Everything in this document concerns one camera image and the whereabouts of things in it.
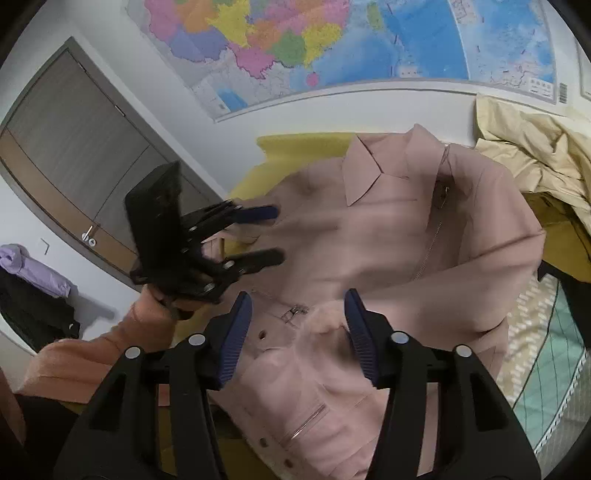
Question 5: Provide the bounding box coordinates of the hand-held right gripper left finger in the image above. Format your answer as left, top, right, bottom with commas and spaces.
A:
53, 291, 253, 480

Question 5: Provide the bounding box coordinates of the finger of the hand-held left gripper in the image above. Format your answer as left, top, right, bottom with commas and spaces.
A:
184, 247, 285, 301
181, 199, 280, 241

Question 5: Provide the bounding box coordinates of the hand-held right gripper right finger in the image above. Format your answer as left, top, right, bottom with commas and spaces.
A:
344, 288, 542, 480

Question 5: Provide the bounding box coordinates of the pink jacket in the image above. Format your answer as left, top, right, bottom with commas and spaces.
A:
157, 124, 548, 480

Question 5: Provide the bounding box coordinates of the person's left forearm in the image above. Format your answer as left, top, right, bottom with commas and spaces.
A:
17, 300, 185, 403

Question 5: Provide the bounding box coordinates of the person's left hand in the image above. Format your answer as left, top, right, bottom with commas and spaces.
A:
137, 284, 197, 322

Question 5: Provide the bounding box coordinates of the yellow blanket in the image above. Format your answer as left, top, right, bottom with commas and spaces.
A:
60, 131, 370, 480

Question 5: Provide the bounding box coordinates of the grey-brown wooden door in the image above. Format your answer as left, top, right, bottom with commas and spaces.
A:
0, 37, 228, 289

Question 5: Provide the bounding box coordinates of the purple garment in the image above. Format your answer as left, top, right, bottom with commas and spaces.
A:
0, 244, 71, 299

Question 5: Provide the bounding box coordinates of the black garment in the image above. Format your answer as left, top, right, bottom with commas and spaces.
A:
0, 268, 82, 354

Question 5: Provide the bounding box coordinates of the dark cloth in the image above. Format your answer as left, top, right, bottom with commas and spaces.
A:
537, 260, 591, 349

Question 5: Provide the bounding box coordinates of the person's torso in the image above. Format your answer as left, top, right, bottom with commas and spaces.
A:
0, 369, 90, 480

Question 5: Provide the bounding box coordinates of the cream coat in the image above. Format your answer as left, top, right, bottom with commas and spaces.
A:
475, 92, 591, 222

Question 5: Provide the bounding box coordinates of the large colourful wall map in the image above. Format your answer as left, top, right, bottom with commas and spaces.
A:
124, 0, 571, 123

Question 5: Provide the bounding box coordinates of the small wall map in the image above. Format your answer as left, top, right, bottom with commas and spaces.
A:
576, 41, 591, 100

